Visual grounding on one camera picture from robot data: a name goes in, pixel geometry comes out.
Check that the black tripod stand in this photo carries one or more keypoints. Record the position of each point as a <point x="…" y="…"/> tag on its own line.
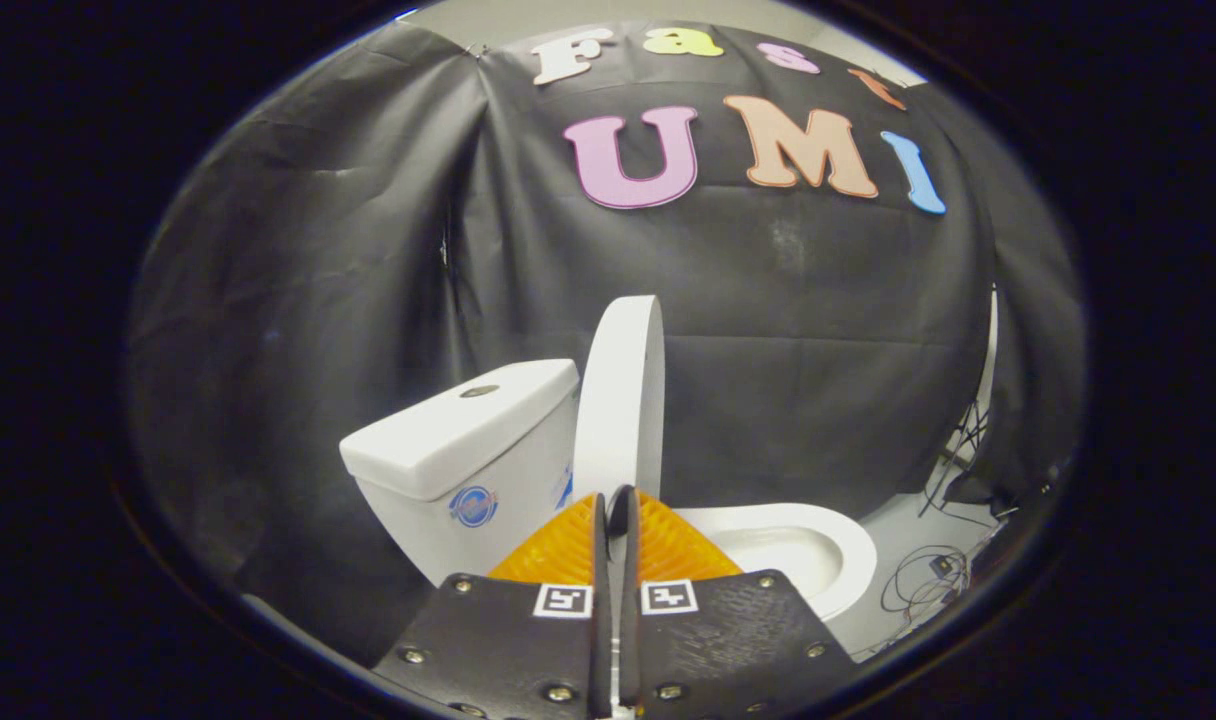
<point x="958" y="450"/>

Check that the chrome flush button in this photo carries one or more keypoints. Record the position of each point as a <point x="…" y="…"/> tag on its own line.
<point x="479" y="391"/>

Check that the black backdrop cloth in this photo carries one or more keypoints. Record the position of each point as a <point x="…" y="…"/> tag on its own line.
<point x="798" y="350"/>

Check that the white ceramic toilet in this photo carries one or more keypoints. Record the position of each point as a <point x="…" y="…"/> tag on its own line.
<point x="513" y="470"/>

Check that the white toilet lid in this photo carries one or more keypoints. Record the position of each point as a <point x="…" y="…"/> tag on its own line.
<point x="618" y="400"/>

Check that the black power adapter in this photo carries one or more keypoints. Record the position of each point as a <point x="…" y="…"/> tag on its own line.
<point x="941" y="565"/>

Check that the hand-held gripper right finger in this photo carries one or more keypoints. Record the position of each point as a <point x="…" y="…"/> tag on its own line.
<point x="728" y="650"/>

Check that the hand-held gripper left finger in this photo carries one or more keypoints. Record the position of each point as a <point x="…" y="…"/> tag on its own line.
<point x="508" y="650"/>

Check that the white toilet tank cover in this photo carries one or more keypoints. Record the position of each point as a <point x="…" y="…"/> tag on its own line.
<point x="448" y="430"/>

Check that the white toilet seat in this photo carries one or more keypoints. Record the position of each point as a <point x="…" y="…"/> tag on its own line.
<point x="858" y="560"/>

